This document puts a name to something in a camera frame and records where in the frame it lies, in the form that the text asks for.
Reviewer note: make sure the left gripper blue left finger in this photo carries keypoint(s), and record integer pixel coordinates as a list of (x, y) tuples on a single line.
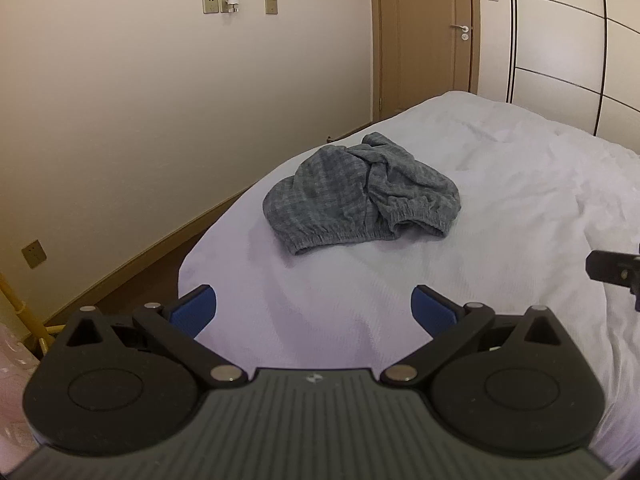
[(174, 329)]

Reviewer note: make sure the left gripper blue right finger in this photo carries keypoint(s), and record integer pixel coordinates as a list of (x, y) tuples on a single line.
[(454, 330)]

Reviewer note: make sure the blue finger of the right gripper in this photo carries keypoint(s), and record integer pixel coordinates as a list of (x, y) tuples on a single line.
[(616, 268)]

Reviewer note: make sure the grey plaid shorts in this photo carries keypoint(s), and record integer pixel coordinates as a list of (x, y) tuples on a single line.
[(374, 190)]

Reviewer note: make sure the white bed duvet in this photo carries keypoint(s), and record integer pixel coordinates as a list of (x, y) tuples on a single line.
[(537, 197)]

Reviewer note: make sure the yellow wooden rack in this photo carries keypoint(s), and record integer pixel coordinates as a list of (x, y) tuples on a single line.
[(44, 335)]

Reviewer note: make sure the white wardrobe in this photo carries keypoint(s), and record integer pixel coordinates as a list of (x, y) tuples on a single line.
[(570, 61)]

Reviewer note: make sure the brown wooden door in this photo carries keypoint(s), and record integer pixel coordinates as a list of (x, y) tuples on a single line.
[(416, 55)]

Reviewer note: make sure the low wall socket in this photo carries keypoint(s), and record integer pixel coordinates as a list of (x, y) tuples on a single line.
[(34, 254)]

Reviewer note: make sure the silver door handle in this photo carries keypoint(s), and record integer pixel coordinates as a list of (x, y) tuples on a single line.
[(464, 31)]

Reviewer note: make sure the wall socket plate left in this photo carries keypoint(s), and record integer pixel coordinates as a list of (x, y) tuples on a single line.
[(211, 6)]

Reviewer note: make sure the white wall plug adapter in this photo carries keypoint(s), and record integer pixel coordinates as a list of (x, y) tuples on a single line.
[(229, 6)]

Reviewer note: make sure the wall switch plate middle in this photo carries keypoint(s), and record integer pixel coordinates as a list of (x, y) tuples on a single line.
[(271, 7)]

